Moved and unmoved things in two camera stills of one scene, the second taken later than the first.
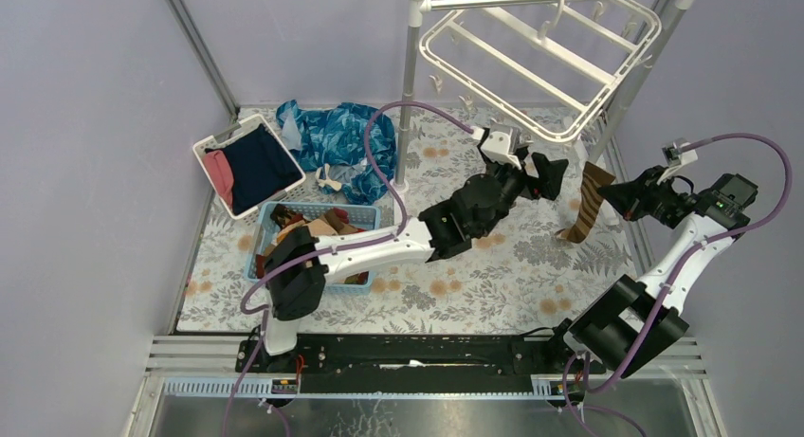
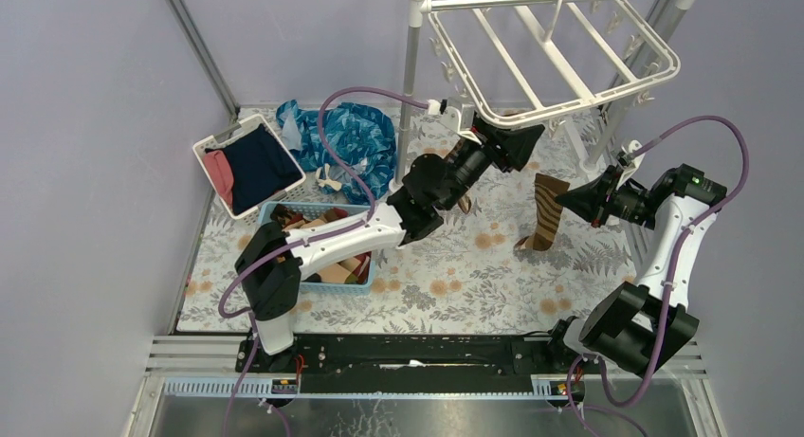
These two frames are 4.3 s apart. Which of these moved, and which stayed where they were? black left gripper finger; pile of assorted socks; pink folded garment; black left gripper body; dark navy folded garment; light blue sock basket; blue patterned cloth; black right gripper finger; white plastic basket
Moved: black right gripper finger; black left gripper body; black left gripper finger
Stayed: light blue sock basket; pile of assorted socks; white plastic basket; pink folded garment; blue patterned cloth; dark navy folded garment
